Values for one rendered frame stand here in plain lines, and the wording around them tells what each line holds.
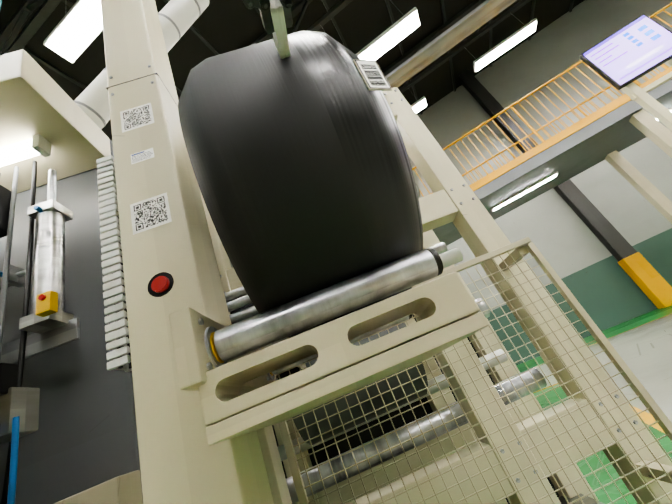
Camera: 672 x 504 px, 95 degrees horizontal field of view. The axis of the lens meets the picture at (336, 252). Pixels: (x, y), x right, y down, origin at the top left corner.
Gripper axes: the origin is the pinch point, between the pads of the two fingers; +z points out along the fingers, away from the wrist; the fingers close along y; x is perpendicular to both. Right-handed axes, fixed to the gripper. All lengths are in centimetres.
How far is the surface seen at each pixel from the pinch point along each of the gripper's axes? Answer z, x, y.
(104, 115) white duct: 71, -77, 63
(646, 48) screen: 193, -103, -364
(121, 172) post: 26.4, -8.7, 37.6
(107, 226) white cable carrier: 25.7, 3.3, 41.9
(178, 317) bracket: 9.0, 30.6, 25.4
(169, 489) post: 18, 50, 35
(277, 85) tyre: 2.5, 6.7, 2.9
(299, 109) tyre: 2.6, 11.5, 1.4
